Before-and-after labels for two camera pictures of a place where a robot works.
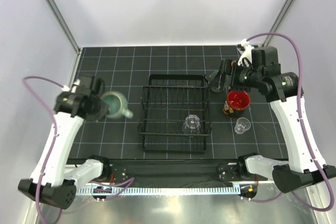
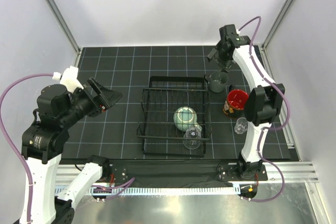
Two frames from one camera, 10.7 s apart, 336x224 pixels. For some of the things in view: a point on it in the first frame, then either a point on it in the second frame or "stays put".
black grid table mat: [161, 106] stays put
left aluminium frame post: [56, 11] stays put
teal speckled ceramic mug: [117, 104] to [185, 118]
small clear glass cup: [242, 124] stays put
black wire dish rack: [175, 115] stays put
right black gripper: [226, 69] to [229, 63]
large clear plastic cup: [191, 125] to [192, 137]
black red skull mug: [237, 102] stays put
